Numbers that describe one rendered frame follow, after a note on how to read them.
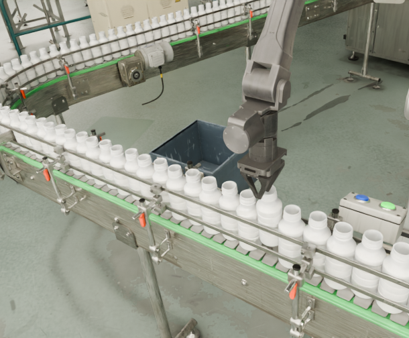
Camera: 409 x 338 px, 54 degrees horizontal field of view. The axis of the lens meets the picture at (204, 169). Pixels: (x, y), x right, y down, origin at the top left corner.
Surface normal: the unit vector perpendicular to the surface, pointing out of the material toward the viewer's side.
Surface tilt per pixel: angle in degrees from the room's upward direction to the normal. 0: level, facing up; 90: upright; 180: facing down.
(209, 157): 90
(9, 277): 0
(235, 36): 90
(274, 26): 57
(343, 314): 90
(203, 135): 90
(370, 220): 70
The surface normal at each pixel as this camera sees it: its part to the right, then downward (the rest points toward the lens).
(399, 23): -0.81, 0.40
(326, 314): -0.59, 0.51
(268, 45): -0.56, -0.03
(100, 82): 0.58, 0.40
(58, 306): -0.11, -0.82
